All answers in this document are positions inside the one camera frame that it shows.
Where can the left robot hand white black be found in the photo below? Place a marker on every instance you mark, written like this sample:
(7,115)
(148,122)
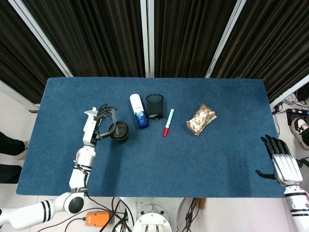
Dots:
(89,130)

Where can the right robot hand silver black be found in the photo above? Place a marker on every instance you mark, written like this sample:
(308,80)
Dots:
(287,169)

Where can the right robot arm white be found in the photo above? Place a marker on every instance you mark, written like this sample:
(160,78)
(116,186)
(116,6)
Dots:
(298,207)

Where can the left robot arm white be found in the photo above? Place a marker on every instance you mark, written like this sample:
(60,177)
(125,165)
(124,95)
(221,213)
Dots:
(79,164)

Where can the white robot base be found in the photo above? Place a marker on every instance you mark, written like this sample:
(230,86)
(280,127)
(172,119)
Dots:
(152,215)

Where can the black coffee cup with lid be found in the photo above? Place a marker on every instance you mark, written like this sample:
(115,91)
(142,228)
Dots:
(122,133)

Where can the white black sneaker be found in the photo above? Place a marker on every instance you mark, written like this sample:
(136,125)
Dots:
(299,130)

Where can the white and blue bottle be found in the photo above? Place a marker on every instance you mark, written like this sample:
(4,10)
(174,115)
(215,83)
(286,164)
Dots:
(138,110)

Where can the black electronic device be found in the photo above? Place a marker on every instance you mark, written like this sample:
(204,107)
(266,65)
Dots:
(297,113)

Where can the black mesh pen holder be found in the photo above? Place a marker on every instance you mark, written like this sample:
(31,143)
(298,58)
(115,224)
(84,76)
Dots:
(155,106)

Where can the beige shoe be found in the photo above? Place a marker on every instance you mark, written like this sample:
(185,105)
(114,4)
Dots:
(22,151)

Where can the white marker with red cap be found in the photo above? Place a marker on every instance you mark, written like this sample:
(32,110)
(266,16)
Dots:
(169,122)

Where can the black trouser leg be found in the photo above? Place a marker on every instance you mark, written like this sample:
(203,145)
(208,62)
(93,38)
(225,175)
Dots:
(8,143)
(9,174)

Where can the blue felt table cloth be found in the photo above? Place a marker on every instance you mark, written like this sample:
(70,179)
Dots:
(169,159)

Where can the orange box device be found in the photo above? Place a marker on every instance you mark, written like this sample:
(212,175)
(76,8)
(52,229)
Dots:
(97,218)

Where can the dark curtain panel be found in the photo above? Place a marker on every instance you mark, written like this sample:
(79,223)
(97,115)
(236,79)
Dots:
(21,60)
(96,36)
(188,36)
(272,43)

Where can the gold red snack packet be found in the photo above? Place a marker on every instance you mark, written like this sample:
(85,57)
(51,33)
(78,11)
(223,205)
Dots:
(201,118)

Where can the white frame post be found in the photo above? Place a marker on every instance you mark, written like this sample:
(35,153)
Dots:
(289,93)
(147,38)
(224,41)
(41,38)

